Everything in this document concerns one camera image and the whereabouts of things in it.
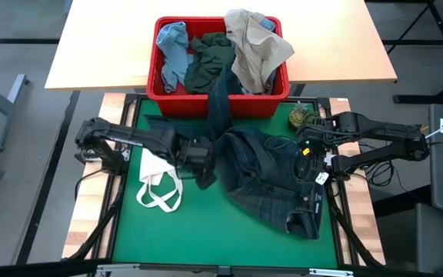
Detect potted artificial succulent plant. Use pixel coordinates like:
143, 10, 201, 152
288, 99, 318, 130

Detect grey cabinet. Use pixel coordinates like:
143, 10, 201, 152
375, 202, 443, 275

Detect light blue denim garment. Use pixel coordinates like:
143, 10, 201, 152
155, 21, 194, 94

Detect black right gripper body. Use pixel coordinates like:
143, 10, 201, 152
296, 125, 337, 179

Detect dark blue denim jeans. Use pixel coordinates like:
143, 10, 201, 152
144, 65, 327, 240

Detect cream canvas tote bag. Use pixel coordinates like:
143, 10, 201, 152
135, 147, 185, 214

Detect beige garment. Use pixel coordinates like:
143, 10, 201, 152
222, 8, 296, 95

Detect grey desk leg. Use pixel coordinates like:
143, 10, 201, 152
0, 73, 31, 152

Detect light wooden desk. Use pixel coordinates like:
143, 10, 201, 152
44, 0, 398, 92

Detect black desk leg frame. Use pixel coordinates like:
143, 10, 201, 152
381, 0, 443, 105

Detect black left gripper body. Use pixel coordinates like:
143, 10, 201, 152
175, 135, 217, 181

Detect dark green garment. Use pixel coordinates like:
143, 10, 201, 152
183, 32, 238, 95

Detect green table mat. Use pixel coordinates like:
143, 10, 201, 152
112, 98, 340, 269

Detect red plastic laundry basket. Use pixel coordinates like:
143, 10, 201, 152
145, 15, 291, 119

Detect black cable bundle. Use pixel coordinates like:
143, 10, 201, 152
355, 140, 401, 189

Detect black aluminium table frame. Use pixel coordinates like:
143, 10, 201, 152
62, 94, 386, 277

